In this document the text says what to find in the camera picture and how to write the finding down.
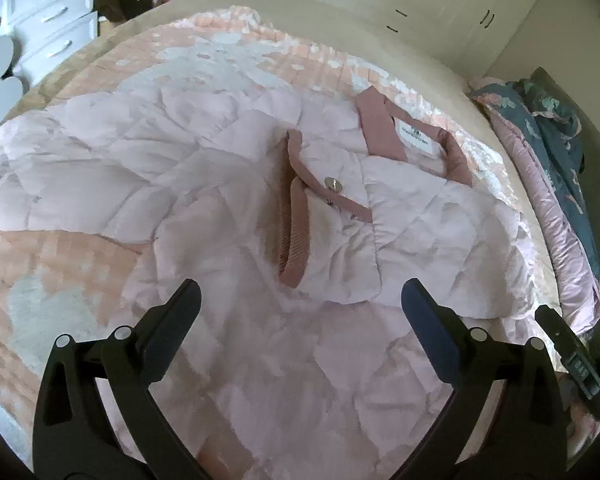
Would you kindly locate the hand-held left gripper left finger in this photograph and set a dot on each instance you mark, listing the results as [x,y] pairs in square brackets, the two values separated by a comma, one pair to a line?
[180,306]

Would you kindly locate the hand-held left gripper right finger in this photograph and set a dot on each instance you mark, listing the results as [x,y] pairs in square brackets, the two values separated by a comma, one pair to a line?
[425,316]

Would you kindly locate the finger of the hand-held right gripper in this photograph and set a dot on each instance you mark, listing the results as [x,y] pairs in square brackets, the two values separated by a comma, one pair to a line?
[572,355]

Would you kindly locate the pink quilted jacket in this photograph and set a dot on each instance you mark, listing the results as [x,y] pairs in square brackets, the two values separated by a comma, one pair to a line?
[230,185]

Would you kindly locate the teal floral duvet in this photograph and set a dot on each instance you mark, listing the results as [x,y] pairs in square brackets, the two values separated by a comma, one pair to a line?
[545,150]

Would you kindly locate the peach patterned blanket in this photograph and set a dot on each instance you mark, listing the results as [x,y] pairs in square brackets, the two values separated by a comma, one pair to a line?
[240,60]

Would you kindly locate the beige bed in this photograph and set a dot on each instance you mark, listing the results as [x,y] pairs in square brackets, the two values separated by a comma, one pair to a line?
[405,60]

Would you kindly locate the dark chair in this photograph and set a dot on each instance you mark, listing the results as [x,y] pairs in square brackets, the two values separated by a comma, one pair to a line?
[122,7]

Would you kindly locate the white dresser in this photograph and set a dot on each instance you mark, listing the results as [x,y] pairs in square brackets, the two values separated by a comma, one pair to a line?
[45,20]

